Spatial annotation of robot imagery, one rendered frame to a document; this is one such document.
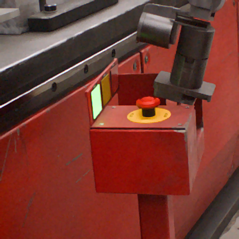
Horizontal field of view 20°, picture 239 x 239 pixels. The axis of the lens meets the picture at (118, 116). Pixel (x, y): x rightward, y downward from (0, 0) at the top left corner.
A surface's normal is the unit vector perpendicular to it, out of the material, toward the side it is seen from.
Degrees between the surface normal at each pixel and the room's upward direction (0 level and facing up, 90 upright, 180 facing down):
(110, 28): 90
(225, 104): 90
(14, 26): 90
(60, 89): 90
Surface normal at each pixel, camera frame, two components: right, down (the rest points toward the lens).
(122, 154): -0.24, 0.35
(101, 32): 0.89, 0.08
